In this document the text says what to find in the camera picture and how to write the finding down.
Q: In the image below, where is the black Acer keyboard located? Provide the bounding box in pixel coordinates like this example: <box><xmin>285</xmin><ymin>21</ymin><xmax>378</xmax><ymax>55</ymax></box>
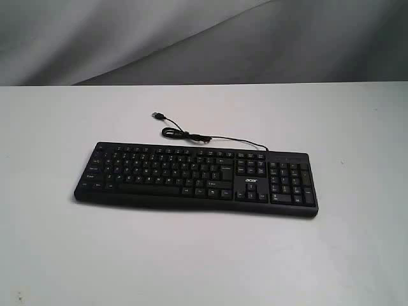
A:
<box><xmin>74</xmin><ymin>142</ymin><xmax>319</xmax><ymax>217</ymax></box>

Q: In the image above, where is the black USB cable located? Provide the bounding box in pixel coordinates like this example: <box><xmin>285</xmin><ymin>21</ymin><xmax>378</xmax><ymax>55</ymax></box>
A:
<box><xmin>150</xmin><ymin>111</ymin><xmax>270</xmax><ymax>152</ymax></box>

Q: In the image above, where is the grey backdrop cloth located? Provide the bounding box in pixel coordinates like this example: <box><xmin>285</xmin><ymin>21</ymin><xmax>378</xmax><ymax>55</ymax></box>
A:
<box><xmin>1</xmin><ymin>1</ymin><xmax>407</xmax><ymax>85</ymax></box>

